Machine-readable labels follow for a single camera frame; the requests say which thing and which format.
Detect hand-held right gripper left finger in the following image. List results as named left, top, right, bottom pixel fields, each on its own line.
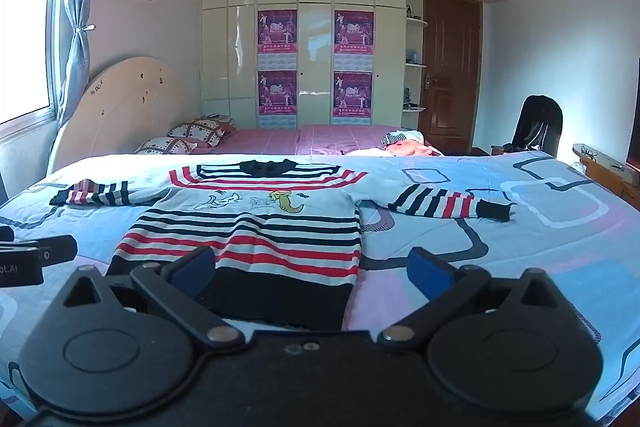
left=57, top=247, right=247, bottom=351

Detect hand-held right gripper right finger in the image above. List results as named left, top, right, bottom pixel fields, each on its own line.
left=377, top=247, right=573, bottom=350

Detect striped knit sweater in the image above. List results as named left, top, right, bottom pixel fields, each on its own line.
left=49, top=159, right=513, bottom=332

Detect pile of colourful clothes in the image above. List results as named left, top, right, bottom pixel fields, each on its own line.
left=345, top=129, right=444, bottom=158

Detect blue patterned bed blanket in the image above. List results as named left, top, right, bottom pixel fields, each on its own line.
left=0, top=150, right=640, bottom=427

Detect checked pink pillow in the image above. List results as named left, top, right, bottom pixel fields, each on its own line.
left=134, top=136, right=213, bottom=156
left=167, top=117, right=237, bottom=148

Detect beige rounded headboard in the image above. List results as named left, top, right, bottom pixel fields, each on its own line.
left=47, top=56, right=202, bottom=175

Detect black chair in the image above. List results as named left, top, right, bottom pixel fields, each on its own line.
left=491, top=95, right=564, bottom=158

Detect brown wooden door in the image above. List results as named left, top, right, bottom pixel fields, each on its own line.
left=417, top=0, right=484, bottom=156

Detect wooden side desk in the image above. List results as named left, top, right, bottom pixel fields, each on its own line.
left=571, top=143, right=640, bottom=210

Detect white corner shelves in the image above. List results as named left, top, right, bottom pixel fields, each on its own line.
left=402, top=0, right=429, bottom=114

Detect bright window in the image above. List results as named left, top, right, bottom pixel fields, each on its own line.
left=0, top=0, right=62, bottom=128

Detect blue curtain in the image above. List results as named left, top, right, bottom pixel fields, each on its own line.
left=50, top=0, right=109, bottom=128

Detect purple wall poster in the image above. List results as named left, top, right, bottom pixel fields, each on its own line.
left=257, top=9, right=298, bottom=56
left=333, top=9, right=375, bottom=56
left=257, top=70, right=298, bottom=128
left=333, top=71, right=374, bottom=126

